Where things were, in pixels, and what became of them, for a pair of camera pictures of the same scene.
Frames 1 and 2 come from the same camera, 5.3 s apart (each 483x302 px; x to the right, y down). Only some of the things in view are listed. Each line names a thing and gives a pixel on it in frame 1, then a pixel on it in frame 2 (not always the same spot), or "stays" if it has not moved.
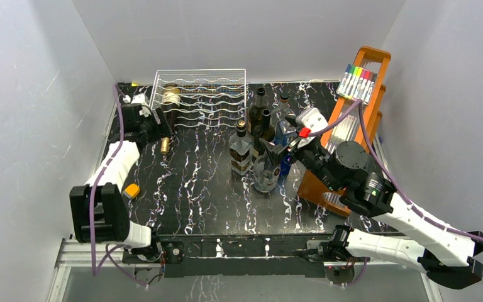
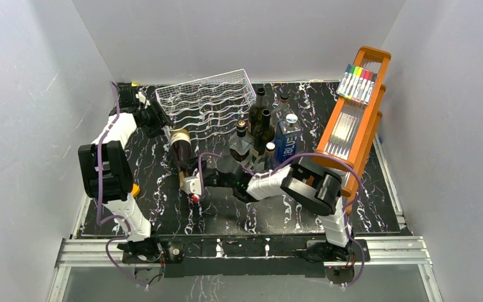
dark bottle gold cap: x=171 y=98 to x=181 y=140
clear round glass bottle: x=241 y=150 stays
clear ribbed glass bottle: x=279 y=114 stays
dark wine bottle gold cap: x=264 y=131 stays
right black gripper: x=291 y=148 to x=190 y=165
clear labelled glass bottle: x=266 y=172 stays
